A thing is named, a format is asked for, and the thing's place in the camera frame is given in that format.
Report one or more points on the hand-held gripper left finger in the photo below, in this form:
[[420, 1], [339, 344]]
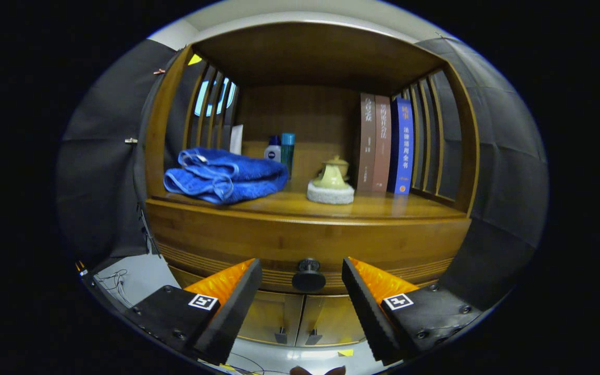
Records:
[[231, 317]]

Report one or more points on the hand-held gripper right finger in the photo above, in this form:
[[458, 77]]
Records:
[[369, 312]]

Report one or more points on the black drawer knob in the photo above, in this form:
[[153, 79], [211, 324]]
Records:
[[309, 278]]

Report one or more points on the wooden drawer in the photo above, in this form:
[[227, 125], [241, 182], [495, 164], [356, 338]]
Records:
[[289, 242]]

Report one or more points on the green scrub brush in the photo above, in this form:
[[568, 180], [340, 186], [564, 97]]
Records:
[[329, 194]]

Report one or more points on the wooden cabinet door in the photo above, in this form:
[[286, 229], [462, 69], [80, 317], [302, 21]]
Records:
[[274, 317], [331, 319]]

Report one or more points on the wooden countertop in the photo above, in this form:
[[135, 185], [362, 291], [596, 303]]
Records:
[[388, 207]]

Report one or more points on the wooden cabinet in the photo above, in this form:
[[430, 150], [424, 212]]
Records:
[[300, 120]]

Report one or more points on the yellow tape piece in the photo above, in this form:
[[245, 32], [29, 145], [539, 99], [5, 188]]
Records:
[[346, 352]]

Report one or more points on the folded blue towel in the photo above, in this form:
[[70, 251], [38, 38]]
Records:
[[227, 174]]

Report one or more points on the beige lidded tea cup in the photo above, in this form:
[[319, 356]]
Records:
[[340, 165]]

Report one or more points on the dark brown book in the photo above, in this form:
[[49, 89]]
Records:
[[366, 146]]

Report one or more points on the reddish brown book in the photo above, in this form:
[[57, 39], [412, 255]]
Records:
[[382, 146]]

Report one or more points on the blue book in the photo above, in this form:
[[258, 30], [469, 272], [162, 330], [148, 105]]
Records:
[[404, 148]]

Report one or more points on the white bottle with blue cap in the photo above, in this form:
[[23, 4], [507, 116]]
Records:
[[273, 151]]

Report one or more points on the white tube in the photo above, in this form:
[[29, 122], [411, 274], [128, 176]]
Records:
[[236, 139]]

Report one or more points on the blue bottle with teal cap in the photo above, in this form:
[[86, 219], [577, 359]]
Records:
[[288, 148]]

